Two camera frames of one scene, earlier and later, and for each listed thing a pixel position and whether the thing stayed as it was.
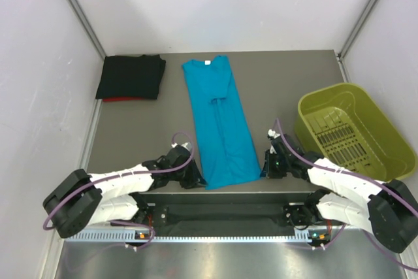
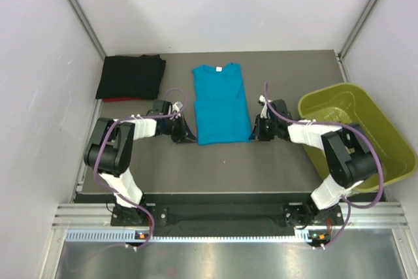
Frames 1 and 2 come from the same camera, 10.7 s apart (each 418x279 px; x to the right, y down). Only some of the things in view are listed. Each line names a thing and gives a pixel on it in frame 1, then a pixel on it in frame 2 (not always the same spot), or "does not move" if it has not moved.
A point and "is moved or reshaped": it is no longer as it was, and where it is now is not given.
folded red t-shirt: x=122 y=99 does not move
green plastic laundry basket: x=347 y=126 does not move
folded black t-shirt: x=135 y=76 does not move
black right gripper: x=268 y=171 -> x=257 y=134
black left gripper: x=195 y=180 -> x=184 y=134
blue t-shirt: x=227 y=149 is moved or reshaped
